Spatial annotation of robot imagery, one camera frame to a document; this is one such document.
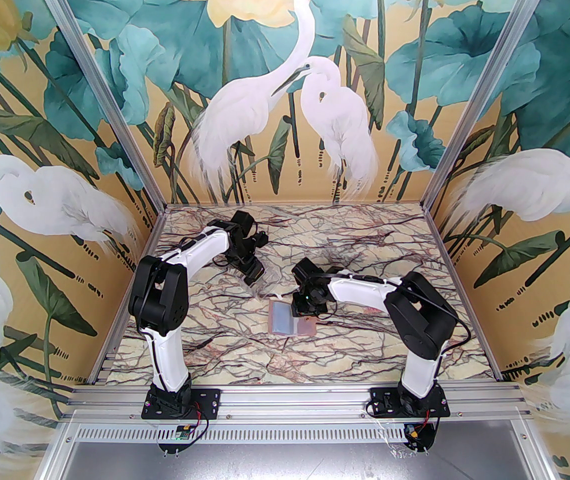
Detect perforated metal strip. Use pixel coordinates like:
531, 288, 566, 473
62, 422, 538, 444

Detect aluminium table side rail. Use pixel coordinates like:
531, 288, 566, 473
85, 205, 168, 386
422, 205, 506, 384

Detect black bracket with yellow connector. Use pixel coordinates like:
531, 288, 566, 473
401, 417, 440, 453

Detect grey metal sheet panel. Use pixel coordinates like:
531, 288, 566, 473
40, 440, 558, 480

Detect black card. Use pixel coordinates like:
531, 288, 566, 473
235, 260, 286, 301

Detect pink card holder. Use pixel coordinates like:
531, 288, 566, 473
267, 299, 319, 338

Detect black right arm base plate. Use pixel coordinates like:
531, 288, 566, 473
369, 387, 451, 418

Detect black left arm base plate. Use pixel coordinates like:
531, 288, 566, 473
142, 387, 222, 419

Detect aluminium mounting rail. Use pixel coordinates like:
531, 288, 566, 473
67, 384, 533, 423

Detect aluminium frame post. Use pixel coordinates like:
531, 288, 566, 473
30, 0, 168, 211
422, 0, 558, 211

